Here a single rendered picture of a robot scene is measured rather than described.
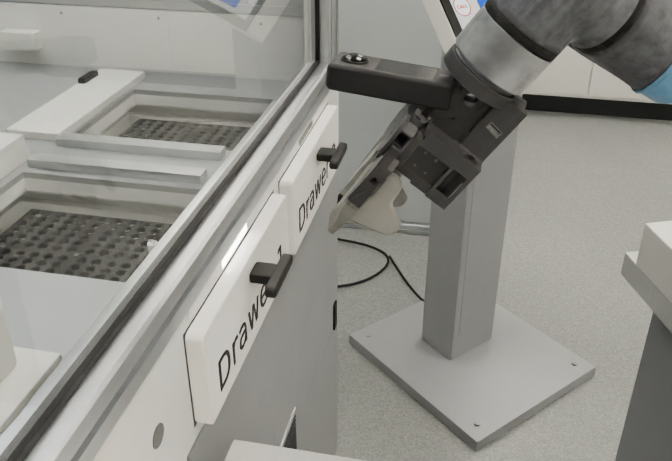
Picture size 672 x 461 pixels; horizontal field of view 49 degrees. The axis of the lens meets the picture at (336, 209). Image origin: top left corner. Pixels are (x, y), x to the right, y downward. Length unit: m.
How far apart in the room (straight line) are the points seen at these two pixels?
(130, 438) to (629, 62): 0.50
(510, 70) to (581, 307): 1.81
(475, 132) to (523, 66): 0.08
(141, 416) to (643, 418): 0.87
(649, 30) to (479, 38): 0.13
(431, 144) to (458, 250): 1.20
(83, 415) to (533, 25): 0.44
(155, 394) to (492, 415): 1.36
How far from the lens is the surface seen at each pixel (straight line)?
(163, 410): 0.67
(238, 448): 0.81
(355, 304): 2.28
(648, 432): 1.29
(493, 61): 0.62
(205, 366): 0.70
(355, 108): 2.49
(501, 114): 0.65
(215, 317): 0.70
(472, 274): 1.91
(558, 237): 2.74
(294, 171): 0.96
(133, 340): 0.59
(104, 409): 0.56
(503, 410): 1.93
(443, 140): 0.65
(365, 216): 0.69
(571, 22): 0.62
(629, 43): 0.65
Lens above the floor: 1.35
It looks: 29 degrees down
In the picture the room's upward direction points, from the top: straight up
